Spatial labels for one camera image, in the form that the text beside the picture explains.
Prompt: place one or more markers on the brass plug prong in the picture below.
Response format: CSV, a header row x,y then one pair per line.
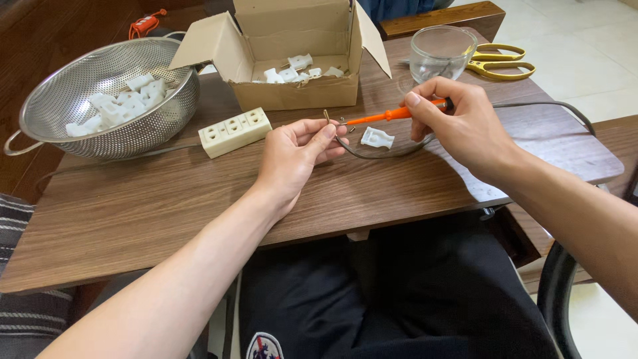
x,y
326,116

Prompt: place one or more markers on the clear glass bowl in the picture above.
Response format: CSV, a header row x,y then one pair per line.
x,y
441,52

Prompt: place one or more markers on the pile of white plugs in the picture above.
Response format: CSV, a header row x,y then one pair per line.
x,y
122,104

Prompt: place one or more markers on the black chair armrest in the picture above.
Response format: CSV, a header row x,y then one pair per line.
x,y
556,294

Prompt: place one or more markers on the person's left hand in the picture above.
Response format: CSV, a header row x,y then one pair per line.
x,y
284,164

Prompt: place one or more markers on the heap of white plug parts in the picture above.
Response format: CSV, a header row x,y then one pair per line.
x,y
294,72

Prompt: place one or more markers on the blue denim cloth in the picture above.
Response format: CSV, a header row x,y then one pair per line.
x,y
393,9

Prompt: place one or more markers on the person's black trousers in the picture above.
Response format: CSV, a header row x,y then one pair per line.
x,y
398,294

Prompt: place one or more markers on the person's right hand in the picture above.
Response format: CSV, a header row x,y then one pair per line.
x,y
463,124

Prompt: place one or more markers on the striped grey cushion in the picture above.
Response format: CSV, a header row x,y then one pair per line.
x,y
20,299

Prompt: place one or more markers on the cream power strip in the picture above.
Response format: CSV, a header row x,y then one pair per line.
x,y
234,132

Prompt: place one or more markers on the open cardboard box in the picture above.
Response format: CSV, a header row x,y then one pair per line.
x,y
294,92

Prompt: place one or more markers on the white plug shell half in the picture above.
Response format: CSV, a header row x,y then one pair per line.
x,y
377,137

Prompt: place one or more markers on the steel perforated colander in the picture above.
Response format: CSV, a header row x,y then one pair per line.
x,y
65,94

